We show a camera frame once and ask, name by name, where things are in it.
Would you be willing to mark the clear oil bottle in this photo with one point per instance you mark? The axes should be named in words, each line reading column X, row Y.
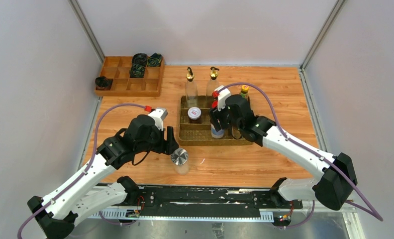
column 191, row 89

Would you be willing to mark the white-lid sauce jar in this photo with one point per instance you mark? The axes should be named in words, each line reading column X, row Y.
column 194, row 115

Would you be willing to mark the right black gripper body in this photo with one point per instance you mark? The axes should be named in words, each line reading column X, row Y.
column 235, row 123

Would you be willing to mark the dark coiled item middle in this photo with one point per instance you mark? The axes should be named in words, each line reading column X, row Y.
column 137, row 71

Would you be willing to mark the black coiled item outside tray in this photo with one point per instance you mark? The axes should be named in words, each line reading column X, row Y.
column 103, row 83

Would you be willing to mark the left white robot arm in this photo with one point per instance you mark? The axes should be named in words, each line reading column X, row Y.
column 59, row 212

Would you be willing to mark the black coiled item top-middle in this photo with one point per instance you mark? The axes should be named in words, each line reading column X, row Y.
column 140, row 59

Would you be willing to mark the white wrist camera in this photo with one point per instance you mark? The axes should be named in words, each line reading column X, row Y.
column 223, row 94
column 158, row 115

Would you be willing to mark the red-lid sauce jar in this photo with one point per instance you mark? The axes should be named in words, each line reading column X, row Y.
column 214, row 104

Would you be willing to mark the brownish glass oil bottle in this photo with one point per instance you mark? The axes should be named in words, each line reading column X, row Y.
column 213, row 83

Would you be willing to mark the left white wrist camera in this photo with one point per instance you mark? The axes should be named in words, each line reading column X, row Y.
column 158, row 115

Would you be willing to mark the silver-lid spice jar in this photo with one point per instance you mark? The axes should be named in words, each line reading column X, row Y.
column 216, row 134
column 180, row 160

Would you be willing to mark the yellow-cap sauce bottle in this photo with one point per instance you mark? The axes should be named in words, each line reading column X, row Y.
column 244, row 91

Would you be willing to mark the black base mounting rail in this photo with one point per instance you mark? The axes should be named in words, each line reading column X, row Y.
column 198, row 202

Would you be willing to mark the green coiled item top-right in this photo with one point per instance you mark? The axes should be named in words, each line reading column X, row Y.
column 155, row 60

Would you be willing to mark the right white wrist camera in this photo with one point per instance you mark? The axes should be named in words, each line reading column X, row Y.
column 223, row 94

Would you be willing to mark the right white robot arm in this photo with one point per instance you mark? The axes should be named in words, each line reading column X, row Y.
column 333, row 176

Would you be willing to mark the woven wicker divided tray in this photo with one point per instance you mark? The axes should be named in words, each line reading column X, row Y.
column 199, row 134

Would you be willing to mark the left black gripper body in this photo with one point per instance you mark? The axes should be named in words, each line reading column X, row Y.
column 155, row 142

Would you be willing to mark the wooden compartment tray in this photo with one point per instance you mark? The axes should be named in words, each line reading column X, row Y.
column 117, row 69

